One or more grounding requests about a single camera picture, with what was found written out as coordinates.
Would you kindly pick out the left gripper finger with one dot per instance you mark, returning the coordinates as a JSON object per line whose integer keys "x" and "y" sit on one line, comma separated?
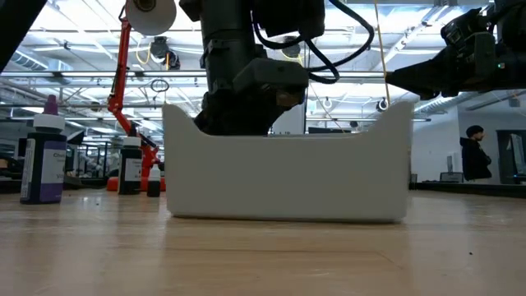
{"x": 230, "y": 119}
{"x": 274, "y": 119}

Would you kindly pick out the white plastic storage bin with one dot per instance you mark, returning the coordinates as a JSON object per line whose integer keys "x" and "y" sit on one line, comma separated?
{"x": 287, "y": 181}

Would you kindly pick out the small dark food coloring bottle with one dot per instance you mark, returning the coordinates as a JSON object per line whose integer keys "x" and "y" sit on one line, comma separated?
{"x": 154, "y": 187}

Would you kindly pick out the large blue food coloring bottle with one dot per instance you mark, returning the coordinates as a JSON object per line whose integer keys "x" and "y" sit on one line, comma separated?
{"x": 129, "y": 164}

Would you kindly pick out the large purple food coloring bottle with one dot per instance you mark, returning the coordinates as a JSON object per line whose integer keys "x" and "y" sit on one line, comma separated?
{"x": 43, "y": 172}

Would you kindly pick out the person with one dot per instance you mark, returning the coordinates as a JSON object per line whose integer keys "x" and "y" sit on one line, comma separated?
{"x": 474, "y": 160}

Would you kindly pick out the dark framed screen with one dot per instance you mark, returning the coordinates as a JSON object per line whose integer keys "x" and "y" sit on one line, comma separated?
{"x": 511, "y": 156}

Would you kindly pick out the red desk lamp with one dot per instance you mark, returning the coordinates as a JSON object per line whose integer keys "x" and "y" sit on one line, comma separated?
{"x": 119, "y": 82}

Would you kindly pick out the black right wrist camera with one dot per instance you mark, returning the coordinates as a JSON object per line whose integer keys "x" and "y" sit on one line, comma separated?
{"x": 462, "y": 24}

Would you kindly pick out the black aluminium table frame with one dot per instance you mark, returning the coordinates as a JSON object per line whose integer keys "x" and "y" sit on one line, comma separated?
{"x": 472, "y": 189}

